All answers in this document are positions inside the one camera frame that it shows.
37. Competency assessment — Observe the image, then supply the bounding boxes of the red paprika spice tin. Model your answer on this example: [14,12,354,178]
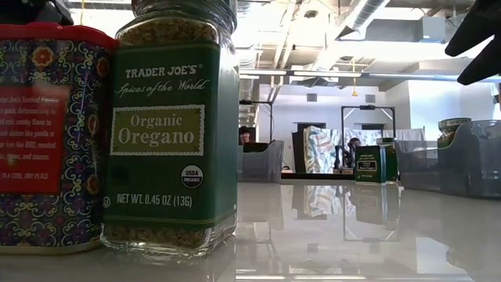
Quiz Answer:
[0,22,118,255]

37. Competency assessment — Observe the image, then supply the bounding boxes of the grey ceiling air unit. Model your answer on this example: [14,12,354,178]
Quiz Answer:
[366,16,447,43]

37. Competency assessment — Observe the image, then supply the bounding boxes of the grey translucent plastic bin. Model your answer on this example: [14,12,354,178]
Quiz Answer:
[397,119,501,201]
[237,139,286,184]

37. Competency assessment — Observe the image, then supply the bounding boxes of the person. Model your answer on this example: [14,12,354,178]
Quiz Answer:
[238,125,256,145]
[346,136,363,157]

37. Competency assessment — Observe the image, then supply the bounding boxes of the black panel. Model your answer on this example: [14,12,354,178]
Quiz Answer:
[291,121,326,174]

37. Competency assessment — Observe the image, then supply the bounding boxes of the yellow hanging cord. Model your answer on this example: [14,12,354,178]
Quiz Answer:
[351,58,359,98]

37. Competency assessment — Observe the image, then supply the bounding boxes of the black table frame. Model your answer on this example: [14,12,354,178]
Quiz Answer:
[280,172,400,181]

